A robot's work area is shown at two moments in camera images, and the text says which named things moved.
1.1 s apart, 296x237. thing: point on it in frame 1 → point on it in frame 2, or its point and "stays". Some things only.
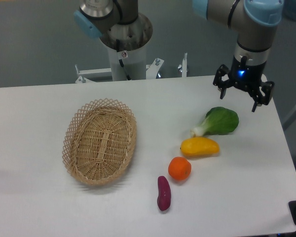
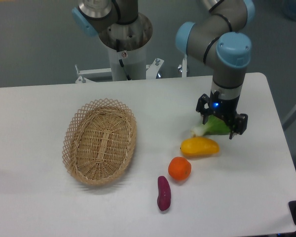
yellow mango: x=199 y=146 stays
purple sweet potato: x=164 y=196 stays
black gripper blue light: x=243 y=75 → x=225 y=108
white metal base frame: x=151 y=70 stays
